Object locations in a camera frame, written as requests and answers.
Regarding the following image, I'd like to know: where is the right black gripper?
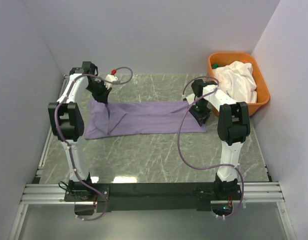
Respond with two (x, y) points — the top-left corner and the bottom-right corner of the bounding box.
(188, 98), (212, 127)

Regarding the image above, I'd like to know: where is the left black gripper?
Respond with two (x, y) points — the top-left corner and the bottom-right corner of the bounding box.
(86, 79), (113, 105)

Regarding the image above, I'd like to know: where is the purple t shirt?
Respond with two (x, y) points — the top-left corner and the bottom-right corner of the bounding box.
(85, 99), (206, 140)

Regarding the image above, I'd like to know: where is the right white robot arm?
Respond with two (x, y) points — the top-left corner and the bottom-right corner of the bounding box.
(187, 78), (250, 200)

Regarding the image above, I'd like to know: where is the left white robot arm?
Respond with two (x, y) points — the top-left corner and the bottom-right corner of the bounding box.
(48, 61), (112, 202)

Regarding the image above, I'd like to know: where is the green object in basket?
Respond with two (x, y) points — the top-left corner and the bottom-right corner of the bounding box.
(212, 63), (219, 70)

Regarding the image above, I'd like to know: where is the white t shirt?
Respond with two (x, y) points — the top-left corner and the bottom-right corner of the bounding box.
(212, 61), (257, 104)

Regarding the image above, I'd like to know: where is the orange plastic basket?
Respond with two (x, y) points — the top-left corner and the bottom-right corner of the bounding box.
(207, 52), (270, 116)

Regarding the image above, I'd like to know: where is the black mounting base bar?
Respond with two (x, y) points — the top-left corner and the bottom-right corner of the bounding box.
(64, 181), (242, 213)

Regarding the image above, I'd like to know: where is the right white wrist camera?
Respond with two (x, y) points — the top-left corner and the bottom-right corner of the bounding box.
(182, 93), (195, 105)

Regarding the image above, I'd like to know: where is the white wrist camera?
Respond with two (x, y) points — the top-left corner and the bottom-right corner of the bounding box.
(103, 69), (120, 90)
(182, 93), (195, 105)

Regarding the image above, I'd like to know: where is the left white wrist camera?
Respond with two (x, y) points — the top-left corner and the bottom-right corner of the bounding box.
(103, 69), (120, 90)

